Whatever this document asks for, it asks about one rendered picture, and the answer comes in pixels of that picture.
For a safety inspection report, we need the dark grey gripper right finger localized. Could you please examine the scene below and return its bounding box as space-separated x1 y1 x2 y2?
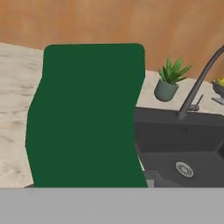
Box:
143 171 179 188

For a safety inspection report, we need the green sponge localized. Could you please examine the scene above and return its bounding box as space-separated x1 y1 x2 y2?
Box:
24 43 149 188

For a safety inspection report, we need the dark grey sink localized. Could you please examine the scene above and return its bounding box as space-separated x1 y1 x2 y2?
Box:
133 106 224 188

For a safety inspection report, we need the green plant in grey pot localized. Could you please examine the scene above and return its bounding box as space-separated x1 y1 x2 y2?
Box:
153 57 193 102

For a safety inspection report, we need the dark grey curved tap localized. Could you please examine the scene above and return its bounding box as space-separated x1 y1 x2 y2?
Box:
176 44 224 121

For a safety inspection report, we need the dark grey fruit bowl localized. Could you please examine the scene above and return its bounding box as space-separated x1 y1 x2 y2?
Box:
211 80 224 106

